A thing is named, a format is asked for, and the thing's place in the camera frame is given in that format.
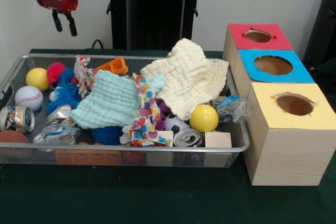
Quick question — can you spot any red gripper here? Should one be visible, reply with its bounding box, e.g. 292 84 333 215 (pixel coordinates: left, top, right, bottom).
36 0 79 37

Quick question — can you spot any mint green cloth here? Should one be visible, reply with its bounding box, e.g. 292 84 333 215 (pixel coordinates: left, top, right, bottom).
70 70 165 130

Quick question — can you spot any cream yellow cloth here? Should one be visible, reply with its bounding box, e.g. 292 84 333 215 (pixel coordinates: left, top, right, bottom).
140 38 230 120

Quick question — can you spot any metal mesh bin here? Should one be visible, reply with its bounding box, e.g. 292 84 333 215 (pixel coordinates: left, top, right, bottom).
0 54 250 169

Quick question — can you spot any blue puffer ball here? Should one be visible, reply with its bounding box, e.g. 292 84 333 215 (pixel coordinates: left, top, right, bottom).
46 81 82 114

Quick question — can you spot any white baseball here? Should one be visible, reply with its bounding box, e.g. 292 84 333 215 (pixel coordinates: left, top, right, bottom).
15 86 44 112

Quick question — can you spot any small soccer ball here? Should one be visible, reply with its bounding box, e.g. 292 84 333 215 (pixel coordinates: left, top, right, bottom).
164 113 190 133

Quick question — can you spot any plain wooden cube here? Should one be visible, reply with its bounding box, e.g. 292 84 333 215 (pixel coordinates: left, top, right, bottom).
204 131 232 168
145 130 174 167

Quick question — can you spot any yellow smiley ball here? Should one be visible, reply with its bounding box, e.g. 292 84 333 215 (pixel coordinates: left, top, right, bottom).
188 104 219 134

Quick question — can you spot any dark green table cloth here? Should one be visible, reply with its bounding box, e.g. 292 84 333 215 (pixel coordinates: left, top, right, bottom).
0 48 336 224

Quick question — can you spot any black upright panel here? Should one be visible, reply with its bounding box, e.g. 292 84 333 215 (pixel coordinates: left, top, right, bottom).
301 0 336 65

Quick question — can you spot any green cloth side table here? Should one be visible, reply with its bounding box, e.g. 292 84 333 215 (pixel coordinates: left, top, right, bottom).
313 57 336 83

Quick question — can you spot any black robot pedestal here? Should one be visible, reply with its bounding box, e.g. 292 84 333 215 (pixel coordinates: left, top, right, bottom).
101 0 212 51

